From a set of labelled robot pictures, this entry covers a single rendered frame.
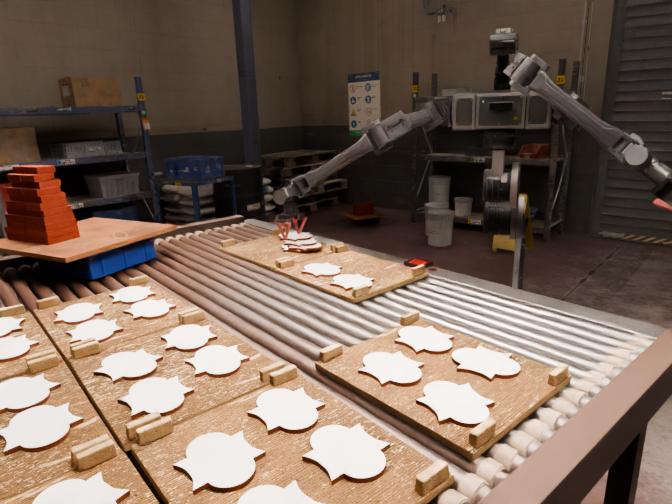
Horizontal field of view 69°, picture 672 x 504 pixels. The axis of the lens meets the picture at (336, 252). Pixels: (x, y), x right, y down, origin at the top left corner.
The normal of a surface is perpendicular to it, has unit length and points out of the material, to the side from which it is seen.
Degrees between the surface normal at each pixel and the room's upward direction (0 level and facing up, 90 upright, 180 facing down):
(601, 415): 0
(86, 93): 90
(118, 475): 0
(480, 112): 90
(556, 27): 90
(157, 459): 0
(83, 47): 90
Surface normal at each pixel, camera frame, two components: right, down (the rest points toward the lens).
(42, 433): -0.04, -0.96
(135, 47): 0.75, 0.16
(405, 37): -0.66, 0.23
